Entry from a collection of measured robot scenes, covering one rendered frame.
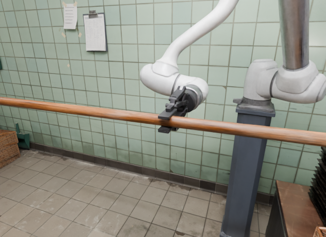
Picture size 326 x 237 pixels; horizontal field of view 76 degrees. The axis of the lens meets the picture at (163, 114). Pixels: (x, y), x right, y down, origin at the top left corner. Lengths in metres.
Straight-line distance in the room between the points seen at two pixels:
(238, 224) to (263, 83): 1.00
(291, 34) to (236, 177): 0.89
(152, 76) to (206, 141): 1.19
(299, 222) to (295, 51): 0.78
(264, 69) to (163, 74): 0.61
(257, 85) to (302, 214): 0.67
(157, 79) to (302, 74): 0.65
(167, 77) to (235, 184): 0.94
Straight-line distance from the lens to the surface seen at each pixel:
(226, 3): 0.93
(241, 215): 1.68
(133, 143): 2.21
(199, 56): 1.74
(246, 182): 1.51
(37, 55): 2.67
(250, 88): 1.28
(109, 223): 1.93
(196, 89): 0.76
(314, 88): 1.16
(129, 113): 0.59
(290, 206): 1.34
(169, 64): 0.85
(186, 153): 2.03
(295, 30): 1.03
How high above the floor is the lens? 1.39
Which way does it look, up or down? 20 degrees down
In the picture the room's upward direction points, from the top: straight up
